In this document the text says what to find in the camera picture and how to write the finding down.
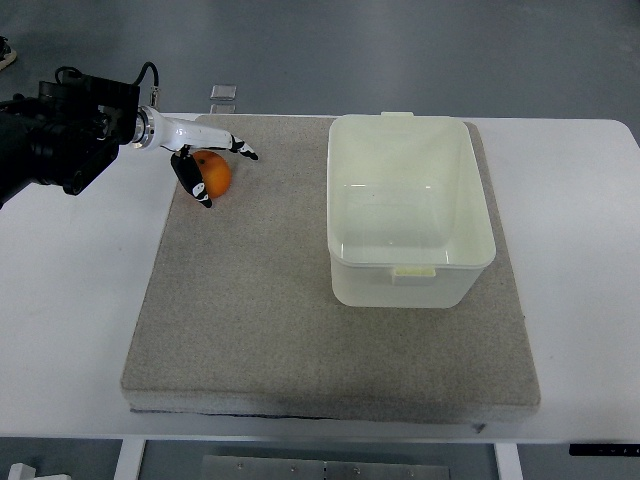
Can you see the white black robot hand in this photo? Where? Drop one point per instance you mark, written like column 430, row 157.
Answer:
column 183, row 138

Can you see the orange fruit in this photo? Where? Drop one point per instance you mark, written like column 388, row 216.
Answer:
column 215, row 172

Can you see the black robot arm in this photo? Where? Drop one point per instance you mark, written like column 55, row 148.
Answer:
column 71, row 131

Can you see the white plastic box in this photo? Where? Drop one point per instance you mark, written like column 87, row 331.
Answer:
column 408, row 224

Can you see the lower floor socket plate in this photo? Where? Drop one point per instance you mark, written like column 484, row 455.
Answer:
column 222, row 109

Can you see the floor socket plate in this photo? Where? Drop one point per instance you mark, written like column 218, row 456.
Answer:
column 222, row 109
column 223, row 92

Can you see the upper floor socket plate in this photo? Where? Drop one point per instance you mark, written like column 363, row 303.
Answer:
column 223, row 92

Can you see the shoe at left edge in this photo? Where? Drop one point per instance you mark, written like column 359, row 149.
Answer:
column 8, row 54

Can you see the grey foam mat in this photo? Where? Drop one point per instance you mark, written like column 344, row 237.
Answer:
column 239, row 317

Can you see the white block lower left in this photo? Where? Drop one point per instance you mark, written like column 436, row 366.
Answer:
column 21, row 471

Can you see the black table control panel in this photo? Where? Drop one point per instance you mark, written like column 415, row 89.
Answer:
column 604, row 450

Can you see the grey metal base plate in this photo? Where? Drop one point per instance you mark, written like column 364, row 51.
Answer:
column 232, row 467

